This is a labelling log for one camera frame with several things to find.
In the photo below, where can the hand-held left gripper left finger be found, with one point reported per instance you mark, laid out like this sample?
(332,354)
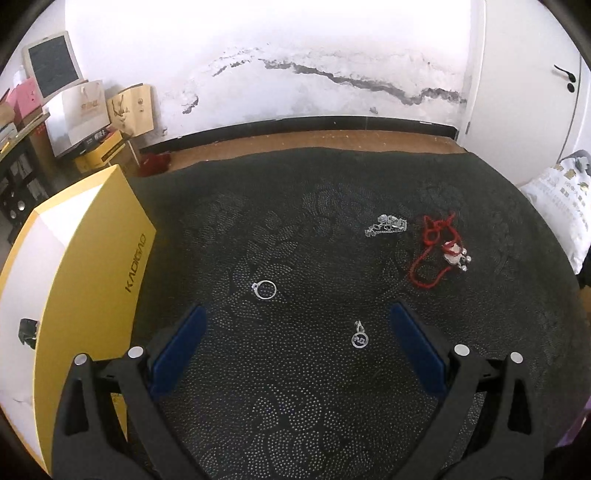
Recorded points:
(182,341)

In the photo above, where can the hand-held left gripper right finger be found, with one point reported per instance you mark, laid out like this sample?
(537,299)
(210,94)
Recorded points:
(415,344)

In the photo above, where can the silver pendant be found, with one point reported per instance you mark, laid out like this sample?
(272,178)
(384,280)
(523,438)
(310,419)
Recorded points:
(359,337)

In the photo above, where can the yellow white jewelry box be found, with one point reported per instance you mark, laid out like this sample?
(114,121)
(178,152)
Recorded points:
(69,295)

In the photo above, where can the black dotted table cloth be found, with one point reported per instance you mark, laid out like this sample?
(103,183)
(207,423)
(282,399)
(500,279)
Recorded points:
(332,300)

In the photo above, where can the small black item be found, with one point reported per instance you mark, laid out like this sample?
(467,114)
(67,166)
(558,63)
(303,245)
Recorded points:
(27,330)

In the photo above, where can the red cloth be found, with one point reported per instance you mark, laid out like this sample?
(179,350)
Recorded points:
(154,165)

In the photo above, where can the white printed pillow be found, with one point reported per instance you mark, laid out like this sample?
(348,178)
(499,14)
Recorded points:
(561,207)

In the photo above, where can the yellow cardboard box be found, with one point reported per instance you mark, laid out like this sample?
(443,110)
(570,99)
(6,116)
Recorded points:
(104,154)

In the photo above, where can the black shelf unit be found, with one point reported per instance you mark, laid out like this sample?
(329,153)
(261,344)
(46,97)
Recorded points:
(18,180)

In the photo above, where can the brown paper shopping bag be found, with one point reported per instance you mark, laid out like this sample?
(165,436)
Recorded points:
(131,108)

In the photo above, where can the white paper shopping bag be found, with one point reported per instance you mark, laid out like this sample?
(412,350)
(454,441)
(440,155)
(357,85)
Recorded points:
(76,117)

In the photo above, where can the pink box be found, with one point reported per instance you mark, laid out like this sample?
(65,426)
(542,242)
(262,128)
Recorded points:
(25,99)

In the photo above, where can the white door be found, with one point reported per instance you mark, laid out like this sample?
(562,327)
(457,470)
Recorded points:
(531,78)

